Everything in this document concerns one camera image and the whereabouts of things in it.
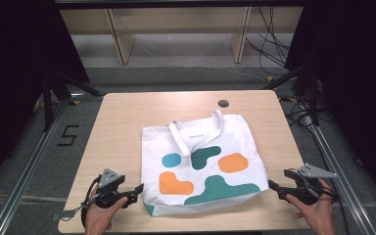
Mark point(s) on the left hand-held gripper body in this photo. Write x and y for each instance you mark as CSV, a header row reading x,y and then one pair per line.
x,y
111,182

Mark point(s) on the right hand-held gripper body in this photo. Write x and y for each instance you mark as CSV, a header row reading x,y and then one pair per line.
x,y
306,189

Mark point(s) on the white tote bag coloured shapes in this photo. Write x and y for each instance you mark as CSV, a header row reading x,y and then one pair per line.
x,y
205,140

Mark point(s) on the person's right hand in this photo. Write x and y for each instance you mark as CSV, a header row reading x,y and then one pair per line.
x,y
318,218

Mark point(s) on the person's left hand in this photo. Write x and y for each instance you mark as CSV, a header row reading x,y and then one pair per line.
x,y
98,218

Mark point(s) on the grey tape strip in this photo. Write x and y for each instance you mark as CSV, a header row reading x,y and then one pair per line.
x,y
66,214

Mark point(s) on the yellow tape piece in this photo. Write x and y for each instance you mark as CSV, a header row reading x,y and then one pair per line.
x,y
76,102
270,78

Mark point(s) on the black metal stand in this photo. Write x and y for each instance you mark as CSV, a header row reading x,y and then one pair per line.
x,y
48,104
312,98

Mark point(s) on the dark round table grommet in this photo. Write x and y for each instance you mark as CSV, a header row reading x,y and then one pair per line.
x,y
223,103

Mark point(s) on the black curtain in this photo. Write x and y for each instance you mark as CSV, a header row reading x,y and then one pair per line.
x,y
355,81
16,81

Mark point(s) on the light wooden shelf unit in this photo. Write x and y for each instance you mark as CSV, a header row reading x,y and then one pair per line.
x,y
124,39

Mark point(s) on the aluminium floor rail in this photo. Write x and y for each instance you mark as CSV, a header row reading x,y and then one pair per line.
x,y
339,176
29,169

